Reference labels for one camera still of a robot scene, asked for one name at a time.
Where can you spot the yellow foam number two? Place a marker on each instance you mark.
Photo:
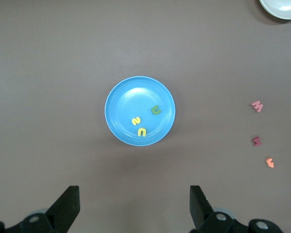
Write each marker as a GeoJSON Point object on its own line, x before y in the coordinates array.
{"type": "Point", "coordinates": [136, 121]}

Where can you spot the pink foam letter W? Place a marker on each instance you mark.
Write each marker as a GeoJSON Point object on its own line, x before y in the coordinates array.
{"type": "Point", "coordinates": [257, 106]}

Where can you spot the green foam letter U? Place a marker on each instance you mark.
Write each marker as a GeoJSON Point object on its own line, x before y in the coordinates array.
{"type": "Point", "coordinates": [156, 111]}

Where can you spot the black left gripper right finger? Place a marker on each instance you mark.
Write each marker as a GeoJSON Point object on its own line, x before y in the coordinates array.
{"type": "Point", "coordinates": [198, 208]}

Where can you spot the orange foam number three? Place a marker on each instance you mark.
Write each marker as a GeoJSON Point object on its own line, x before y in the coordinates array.
{"type": "Point", "coordinates": [270, 163]}

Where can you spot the beige plate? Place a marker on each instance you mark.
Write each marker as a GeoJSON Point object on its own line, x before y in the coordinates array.
{"type": "Point", "coordinates": [281, 9]}

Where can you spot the blue plate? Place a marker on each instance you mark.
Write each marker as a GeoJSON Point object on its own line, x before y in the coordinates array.
{"type": "Point", "coordinates": [133, 97]}

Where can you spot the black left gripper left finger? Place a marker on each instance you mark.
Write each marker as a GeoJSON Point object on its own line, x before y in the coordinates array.
{"type": "Point", "coordinates": [63, 211]}

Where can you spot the dark red foam letter M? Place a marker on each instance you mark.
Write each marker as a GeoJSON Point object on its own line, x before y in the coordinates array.
{"type": "Point", "coordinates": [256, 141]}

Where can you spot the brown table cover sheet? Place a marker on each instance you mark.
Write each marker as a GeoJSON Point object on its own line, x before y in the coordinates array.
{"type": "Point", "coordinates": [63, 72]}

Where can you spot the yellow foam letter U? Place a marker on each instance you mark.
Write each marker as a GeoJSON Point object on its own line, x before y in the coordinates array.
{"type": "Point", "coordinates": [142, 129]}

